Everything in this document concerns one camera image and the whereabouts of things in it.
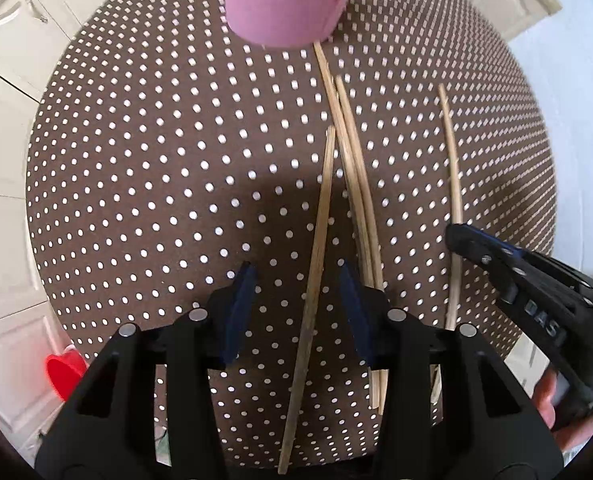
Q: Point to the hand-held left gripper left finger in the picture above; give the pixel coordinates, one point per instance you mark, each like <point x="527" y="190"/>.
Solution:
<point x="239" y="310"/>

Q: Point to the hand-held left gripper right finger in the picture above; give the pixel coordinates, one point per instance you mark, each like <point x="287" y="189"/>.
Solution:
<point x="354" y="310"/>

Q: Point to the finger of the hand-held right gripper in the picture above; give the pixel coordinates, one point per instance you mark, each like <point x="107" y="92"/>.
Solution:
<point x="481" y="252"/>

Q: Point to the light wooden chopstick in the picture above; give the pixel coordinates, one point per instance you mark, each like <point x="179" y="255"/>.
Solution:
<point x="316" y="270"/>
<point x="361" y="180"/>
<point x="344" y="145"/>
<point x="455" y="185"/>

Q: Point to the pink paper cup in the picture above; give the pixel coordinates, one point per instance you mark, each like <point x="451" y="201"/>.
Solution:
<point x="286" y="0"/>

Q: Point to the person's right hand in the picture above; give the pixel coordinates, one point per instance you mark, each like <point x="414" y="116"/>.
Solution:
<point x="545" y="402"/>

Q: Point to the brown polka-dot tablecloth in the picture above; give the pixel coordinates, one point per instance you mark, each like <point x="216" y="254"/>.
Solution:
<point x="151" y="160"/>

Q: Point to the red plastic basin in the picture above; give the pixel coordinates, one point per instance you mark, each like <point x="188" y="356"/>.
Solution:
<point x="65" y="375"/>

